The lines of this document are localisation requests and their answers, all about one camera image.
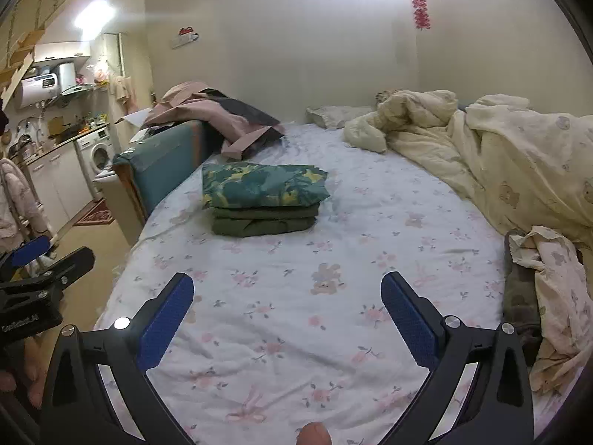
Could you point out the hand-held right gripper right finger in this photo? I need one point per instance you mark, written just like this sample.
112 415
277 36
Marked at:
412 320

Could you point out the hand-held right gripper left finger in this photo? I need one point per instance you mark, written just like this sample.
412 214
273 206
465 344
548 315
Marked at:
169 320

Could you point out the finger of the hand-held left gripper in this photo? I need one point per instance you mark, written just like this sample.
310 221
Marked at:
30 252
65 269

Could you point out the green camouflage shorts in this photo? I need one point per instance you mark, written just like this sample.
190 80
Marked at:
259 185

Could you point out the folded olive green pants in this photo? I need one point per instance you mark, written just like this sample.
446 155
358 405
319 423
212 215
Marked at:
259 227

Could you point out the person's left hand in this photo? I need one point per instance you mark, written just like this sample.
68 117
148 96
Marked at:
34 371

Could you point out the person's right hand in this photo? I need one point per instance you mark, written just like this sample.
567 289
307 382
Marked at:
315 435

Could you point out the pink padded coat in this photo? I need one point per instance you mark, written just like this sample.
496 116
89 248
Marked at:
14 194

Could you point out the red patterned rug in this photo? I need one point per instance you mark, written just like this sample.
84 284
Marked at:
95 215

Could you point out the white kitchen base cabinet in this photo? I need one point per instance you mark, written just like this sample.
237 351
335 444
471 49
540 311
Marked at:
60 181

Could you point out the white side cabinet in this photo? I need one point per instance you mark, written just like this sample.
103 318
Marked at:
113 194

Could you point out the bed with floral sheet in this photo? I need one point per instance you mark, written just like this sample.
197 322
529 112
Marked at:
370 241

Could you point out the steel cooking pot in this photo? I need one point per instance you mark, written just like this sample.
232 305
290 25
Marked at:
21 148

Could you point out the grey crumpled cloth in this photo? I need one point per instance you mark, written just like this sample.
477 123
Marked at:
521 296

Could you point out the white washing machine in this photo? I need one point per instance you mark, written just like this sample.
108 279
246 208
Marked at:
95 157

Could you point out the brown cardboard box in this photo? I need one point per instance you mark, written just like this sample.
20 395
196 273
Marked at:
56 126

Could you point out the white bear-print cloth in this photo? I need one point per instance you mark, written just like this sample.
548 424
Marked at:
556 287

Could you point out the teal sofa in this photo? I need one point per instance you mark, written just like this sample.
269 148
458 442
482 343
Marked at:
167 162

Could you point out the white paper sheet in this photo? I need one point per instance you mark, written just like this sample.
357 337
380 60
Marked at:
139 118

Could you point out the white water heater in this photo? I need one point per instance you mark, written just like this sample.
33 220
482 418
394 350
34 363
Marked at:
44 84

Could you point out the glass range hood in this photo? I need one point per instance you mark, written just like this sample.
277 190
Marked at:
76 89

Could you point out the cream bear-print duvet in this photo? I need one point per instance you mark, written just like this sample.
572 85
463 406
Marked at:
509 157

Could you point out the hanging pink towel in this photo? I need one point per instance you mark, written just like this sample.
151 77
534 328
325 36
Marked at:
123 87

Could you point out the wooden staircase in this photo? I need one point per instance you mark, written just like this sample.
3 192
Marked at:
21 62

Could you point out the hanging plastic bag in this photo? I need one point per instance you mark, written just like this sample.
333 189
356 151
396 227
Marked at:
102 73

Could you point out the pink jacket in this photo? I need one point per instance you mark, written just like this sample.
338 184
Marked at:
185 102

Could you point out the pale floral pillow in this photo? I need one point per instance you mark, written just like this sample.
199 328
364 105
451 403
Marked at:
338 115

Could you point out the dark grey garment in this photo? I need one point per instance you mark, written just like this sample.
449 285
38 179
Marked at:
245 111

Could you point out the brown patterned pillow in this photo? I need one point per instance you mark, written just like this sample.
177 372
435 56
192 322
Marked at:
385 96

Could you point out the ceiling light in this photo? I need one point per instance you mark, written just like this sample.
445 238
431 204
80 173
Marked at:
95 13

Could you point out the white wall cabinet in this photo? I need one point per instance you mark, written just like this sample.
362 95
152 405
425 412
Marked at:
62 51

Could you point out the red firecracker wall decoration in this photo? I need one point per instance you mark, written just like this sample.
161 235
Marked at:
420 9

